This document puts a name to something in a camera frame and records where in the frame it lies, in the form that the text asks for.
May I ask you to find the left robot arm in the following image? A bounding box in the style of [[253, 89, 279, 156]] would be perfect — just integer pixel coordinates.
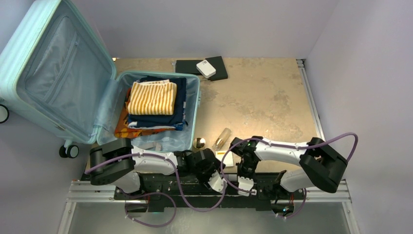
[[85, 138, 224, 199]]

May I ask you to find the gold round jar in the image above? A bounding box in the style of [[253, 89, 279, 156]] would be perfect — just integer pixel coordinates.
[[193, 137, 206, 150]]

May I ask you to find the white power bank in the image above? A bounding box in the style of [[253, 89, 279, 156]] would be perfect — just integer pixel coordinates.
[[196, 59, 216, 79]]

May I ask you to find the clear gold perfume bottle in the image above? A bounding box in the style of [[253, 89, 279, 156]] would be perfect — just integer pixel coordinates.
[[212, 128, 232, 151]]

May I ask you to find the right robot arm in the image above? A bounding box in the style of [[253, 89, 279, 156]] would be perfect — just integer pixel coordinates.
[[229, 136, 348, 198]]

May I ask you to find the navy blue garment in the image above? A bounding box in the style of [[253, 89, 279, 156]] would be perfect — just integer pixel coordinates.
[[137, 77, 187, 111]]

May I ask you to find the light blue open suitcase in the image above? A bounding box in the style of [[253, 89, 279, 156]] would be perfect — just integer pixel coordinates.
[[0, 0, 201, 158]]

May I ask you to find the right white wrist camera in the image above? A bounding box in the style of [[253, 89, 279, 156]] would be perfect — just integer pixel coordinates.
[[237, 176, 257, 196]]

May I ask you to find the yellow striped garment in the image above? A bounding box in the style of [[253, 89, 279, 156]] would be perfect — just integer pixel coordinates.
[[126, 79, 177, 116]]

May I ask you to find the white square box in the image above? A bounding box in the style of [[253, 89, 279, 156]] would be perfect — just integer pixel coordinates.
[[215, 150, 234, 167]]

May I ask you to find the black metal base rail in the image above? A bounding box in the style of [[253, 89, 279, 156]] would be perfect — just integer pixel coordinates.
[[66, 173, 352, 215]]

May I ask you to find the blue white patterned garment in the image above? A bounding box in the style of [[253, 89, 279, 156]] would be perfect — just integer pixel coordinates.
[[126, 101, 187, 131]]

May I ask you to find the orange camouflage garment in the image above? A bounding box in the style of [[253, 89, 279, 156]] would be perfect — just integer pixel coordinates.
[[114, 88, 175, 139]]

